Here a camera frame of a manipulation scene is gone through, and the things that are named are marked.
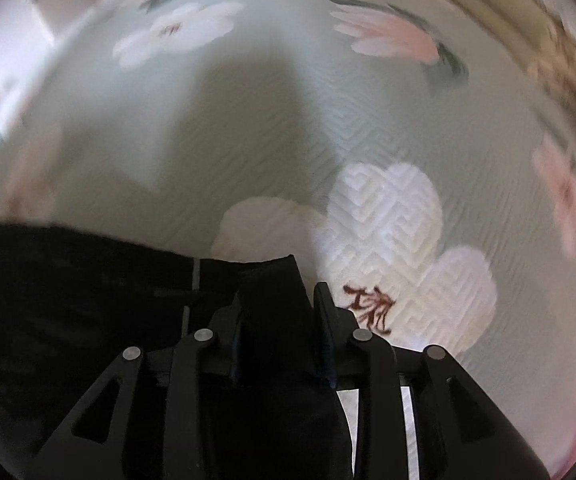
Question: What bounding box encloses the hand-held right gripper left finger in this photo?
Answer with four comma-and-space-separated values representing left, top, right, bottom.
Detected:
33, 292, 249, 480

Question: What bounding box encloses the floral green bedspread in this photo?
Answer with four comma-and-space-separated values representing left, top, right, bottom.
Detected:
0, 0, 576, 480

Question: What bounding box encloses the cream folded quilt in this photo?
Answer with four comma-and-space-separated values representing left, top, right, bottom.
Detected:
418, 0, 576, 128

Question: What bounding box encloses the black hooded jacket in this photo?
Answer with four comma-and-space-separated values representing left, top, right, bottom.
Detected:
0, 222, 355, 480

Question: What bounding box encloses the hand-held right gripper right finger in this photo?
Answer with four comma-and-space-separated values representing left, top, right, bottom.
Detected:
313, 282, 551, 480

